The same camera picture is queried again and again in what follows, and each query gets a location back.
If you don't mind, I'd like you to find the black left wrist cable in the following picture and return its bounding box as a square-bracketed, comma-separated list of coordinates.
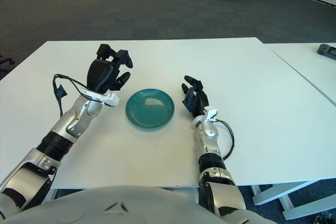
[52, 73, 89, 116]

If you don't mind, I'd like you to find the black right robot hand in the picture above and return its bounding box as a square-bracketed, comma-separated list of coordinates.
[181, 75, 210, 117]

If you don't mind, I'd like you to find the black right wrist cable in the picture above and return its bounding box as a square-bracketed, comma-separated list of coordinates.
[216, 120, 235, 161]

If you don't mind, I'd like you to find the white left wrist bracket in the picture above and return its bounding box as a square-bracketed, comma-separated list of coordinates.
[80, 87, 120, 108]

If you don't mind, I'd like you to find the black office chair base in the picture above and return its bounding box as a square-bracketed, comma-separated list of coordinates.
[0, 54, 15, 71]

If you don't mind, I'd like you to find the black cable bundle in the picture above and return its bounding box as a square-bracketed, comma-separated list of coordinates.
[313, 209, 336, 224]

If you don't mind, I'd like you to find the teal round plate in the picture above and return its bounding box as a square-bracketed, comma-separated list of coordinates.
[125, 88, 175, 130]

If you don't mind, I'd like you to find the dark handheld device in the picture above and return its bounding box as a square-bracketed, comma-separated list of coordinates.
[317, 43, 336, 60]

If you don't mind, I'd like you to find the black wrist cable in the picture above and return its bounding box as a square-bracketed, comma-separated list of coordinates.
[52, 73, 89, 116]
[216, 120, 235, 161]

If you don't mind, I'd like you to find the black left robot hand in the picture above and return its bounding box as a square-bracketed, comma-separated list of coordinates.
[87, 43, 134, 94]

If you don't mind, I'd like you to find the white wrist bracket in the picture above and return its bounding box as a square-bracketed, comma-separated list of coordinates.
[80, 87, 120, 108]
[204, 105, 218, 122]

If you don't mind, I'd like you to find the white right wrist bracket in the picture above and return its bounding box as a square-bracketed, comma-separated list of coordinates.
[204, 105, 218, 122]

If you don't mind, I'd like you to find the grey robot torso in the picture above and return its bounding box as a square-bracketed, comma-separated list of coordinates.
[0, 185, 284, 224]

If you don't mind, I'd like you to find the white table frame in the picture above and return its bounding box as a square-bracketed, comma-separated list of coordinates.
[250, 179, 336, 221]

